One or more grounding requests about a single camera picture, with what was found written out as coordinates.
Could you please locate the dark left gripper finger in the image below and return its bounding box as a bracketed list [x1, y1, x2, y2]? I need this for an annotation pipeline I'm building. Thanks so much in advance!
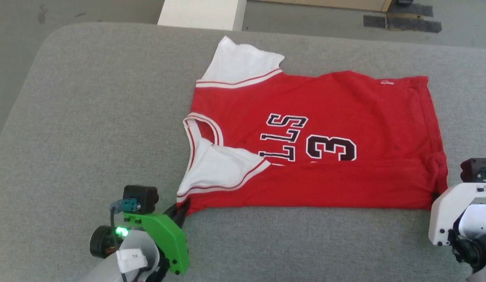
[164, 204, 181, 224]
[176, 198, 191, 230]

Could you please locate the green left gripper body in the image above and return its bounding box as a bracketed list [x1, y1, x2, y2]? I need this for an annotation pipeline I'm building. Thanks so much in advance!
[123, 211, 190, 275]

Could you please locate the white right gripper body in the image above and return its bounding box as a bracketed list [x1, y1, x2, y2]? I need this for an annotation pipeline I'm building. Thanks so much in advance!
[428, 182, 486, 246]

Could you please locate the red and white basketball jersey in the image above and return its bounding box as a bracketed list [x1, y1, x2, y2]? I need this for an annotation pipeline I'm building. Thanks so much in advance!
[176, 36, 449, 216]

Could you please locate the black floor tape patch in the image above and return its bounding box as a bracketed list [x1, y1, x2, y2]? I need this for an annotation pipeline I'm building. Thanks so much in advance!
[363, 3, 443, 34]

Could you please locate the white rectangular box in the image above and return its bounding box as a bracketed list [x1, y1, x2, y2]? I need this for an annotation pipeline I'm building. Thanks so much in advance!
[157, 0, 248, 32]

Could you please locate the lemon print wooden frame screen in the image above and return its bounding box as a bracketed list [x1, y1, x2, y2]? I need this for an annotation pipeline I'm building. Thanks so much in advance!
[263, 0, 393, 13]

